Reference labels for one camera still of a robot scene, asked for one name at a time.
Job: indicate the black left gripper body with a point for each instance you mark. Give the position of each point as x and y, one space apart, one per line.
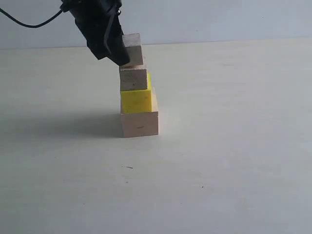
91 18

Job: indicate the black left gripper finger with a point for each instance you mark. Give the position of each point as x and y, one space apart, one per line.
113 41

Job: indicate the small wooden cube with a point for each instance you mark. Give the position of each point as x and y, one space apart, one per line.
133 46

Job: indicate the medium wooden cube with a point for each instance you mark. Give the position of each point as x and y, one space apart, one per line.
133 78

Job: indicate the yellow cube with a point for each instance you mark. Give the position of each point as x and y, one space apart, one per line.
137 101

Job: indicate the large light wooden cube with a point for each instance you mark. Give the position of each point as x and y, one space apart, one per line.
141 124

